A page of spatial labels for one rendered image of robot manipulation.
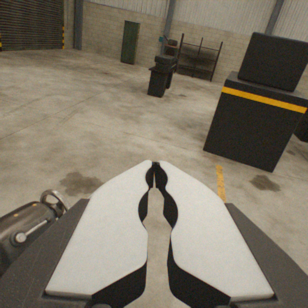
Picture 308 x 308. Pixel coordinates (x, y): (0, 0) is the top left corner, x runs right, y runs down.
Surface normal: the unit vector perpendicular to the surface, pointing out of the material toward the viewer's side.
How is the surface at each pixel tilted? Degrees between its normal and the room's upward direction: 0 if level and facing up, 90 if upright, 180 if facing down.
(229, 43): 90
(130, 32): 90
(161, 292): 0
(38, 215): 31
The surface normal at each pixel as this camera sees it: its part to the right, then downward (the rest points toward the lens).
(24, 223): 0.51, -0.64
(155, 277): 0.18, -0.87
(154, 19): -0.20, 0.43
